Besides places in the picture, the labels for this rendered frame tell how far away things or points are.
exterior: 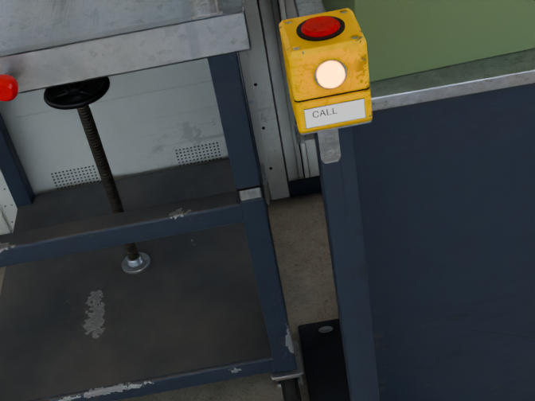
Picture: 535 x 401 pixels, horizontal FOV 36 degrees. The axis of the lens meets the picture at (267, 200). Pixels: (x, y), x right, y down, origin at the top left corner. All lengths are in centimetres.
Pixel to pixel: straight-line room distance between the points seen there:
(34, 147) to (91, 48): 93
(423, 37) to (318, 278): 92
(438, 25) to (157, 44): 35
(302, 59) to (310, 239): 116
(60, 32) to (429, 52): 47
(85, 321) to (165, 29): 76
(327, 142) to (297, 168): 113
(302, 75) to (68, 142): 119
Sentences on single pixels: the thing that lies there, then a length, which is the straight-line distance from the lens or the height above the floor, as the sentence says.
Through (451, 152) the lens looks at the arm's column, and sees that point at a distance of 111.
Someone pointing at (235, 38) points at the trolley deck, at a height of 81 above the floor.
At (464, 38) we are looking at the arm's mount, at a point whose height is 78.
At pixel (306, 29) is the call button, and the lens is 85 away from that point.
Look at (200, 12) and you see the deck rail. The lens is 106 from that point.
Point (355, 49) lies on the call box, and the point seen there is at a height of 89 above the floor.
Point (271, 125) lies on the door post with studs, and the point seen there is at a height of 22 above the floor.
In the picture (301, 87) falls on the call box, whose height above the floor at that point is 86.
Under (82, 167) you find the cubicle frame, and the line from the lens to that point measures 200.
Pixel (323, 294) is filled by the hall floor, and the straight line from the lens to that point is 182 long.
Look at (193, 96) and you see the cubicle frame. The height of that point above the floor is 34.
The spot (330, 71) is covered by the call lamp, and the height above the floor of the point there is 88.
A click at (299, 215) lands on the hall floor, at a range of 203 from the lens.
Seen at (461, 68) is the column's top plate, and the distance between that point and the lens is 107.
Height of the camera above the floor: 130
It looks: 38 degrees down
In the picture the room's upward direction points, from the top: 11 degrees counter-clockwise
